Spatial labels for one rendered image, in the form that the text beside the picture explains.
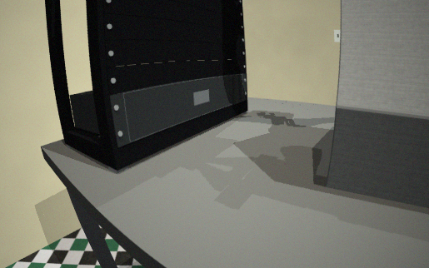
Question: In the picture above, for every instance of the black server rack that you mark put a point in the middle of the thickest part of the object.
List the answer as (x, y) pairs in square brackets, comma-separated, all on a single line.
[(142, 109)]

